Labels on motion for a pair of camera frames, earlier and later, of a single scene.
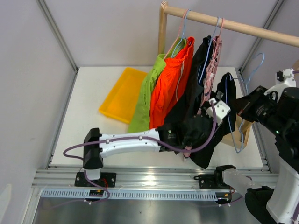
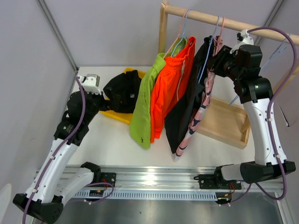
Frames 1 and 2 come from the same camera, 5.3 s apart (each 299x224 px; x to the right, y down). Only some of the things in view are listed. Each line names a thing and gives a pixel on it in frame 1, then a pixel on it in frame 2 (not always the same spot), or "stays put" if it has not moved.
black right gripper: (245, 103) to (215, 63)
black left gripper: (211, 121) to (105, 103)
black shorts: (226, 93) to (123, 91)
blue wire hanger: (218, 18) stays put
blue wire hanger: (239, 150) to (277, 52)
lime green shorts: (140, 121) stays put
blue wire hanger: (183, 37) stays put
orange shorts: (170, 85) stays put
